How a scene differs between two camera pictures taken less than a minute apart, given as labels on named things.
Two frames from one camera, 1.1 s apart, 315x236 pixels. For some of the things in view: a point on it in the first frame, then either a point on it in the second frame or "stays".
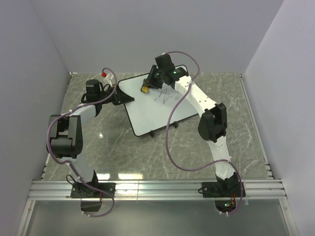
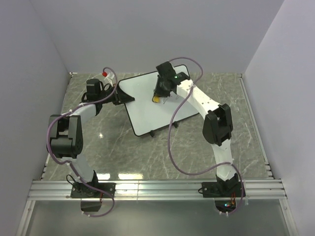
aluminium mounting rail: (60, 190) stays
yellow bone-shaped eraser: (144, 89) → (156, 99)
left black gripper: (120, 98) stays
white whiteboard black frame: (149, 111) stays
